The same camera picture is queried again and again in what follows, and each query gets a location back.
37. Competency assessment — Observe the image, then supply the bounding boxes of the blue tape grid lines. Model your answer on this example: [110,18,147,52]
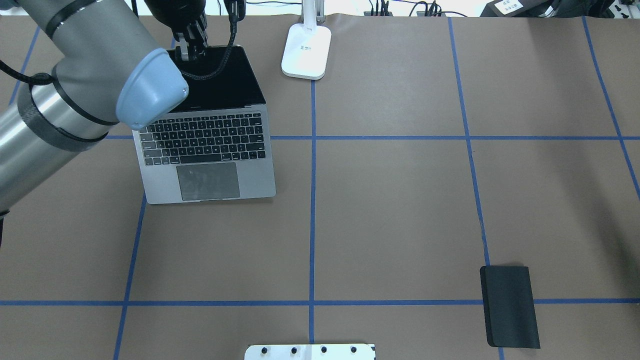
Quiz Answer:
[1,14,639,360]

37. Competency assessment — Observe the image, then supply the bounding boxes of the black power strip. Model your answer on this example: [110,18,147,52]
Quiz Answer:
[362,7,426,18]

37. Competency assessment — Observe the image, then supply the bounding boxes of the grey laptop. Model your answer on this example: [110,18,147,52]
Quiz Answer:
[132,45,277,205]

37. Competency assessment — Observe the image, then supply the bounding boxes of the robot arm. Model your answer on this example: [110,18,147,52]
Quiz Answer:
[1,0,189,217]

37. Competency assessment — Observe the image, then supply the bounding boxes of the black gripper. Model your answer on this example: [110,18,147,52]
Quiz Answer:
[145,0,208,62]

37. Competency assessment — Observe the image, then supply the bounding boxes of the black mouse pad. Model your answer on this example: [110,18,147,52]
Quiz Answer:
[479,265,541,349]

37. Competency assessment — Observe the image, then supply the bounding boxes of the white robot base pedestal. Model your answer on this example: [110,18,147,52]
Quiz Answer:
[243,343,377,360]

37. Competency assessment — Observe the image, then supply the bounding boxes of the white desk lamp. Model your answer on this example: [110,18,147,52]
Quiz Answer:
[280,0,333,81]

